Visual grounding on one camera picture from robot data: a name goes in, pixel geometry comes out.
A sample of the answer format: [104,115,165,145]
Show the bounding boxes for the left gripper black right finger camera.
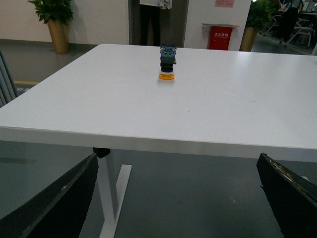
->
[256,153,317,238]

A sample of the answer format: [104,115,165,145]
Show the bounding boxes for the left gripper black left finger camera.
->
[0,153,99,238]

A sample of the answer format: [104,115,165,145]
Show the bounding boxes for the yellow push button switch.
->
[158,44,177,80]

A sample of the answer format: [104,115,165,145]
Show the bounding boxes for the black box under table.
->
[93,147,111,159]

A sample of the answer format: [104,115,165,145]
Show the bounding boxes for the grey stacked panels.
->
[0,52,19,107]

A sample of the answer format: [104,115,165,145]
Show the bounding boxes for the office chair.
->
[286,18,314,49]

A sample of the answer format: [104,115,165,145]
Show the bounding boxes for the seated person in black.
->
[276,0,299,43]

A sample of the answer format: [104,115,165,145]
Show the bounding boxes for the red fire extinguisher box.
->
[202,23,239,51]

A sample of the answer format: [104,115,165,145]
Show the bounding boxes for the right potted plant gold vase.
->
[239,0,276,52]

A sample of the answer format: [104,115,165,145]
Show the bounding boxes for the potted plant gold vase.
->
[239,0,276,52]
[28,0,73,54]

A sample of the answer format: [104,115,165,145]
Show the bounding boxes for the left potted plant gold vase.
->
[28,0,73,54]

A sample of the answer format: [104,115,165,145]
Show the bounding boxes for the grey door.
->
[128,0,189,48]

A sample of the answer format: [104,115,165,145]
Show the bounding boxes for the person in black trousers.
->
[139,0,173,47]

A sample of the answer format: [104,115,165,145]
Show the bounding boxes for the white table leg frame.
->
[97,152,132,238]

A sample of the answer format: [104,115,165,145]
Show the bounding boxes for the pink wall notice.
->
[215,0,235,8]

